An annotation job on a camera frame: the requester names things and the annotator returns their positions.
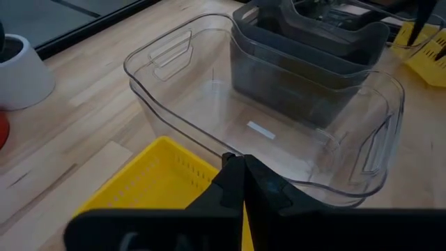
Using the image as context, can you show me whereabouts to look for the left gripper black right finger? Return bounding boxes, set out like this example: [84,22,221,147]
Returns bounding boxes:
[244,154,330,211]

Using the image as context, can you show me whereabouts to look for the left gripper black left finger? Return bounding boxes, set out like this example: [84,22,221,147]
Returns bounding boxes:
[186,152,245,211]

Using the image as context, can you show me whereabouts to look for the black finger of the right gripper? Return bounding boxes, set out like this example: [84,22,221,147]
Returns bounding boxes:
[433,43,446,62]
[406,0,438,47]

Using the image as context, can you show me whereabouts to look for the yellow perforated plastic basket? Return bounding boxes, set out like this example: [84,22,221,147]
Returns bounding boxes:
[72,135,255,251]
[390,21,446,88]

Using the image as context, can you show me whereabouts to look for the grey plastic storage bin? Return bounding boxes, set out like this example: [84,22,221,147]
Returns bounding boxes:
[256,0,390,67]
[229,0,391,129]

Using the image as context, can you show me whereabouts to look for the white plant pot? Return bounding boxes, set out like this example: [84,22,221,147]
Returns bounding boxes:
[0,33,56,112]

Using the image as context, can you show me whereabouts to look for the red desk lamp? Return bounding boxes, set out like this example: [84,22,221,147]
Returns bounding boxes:
[0,111,10,151]

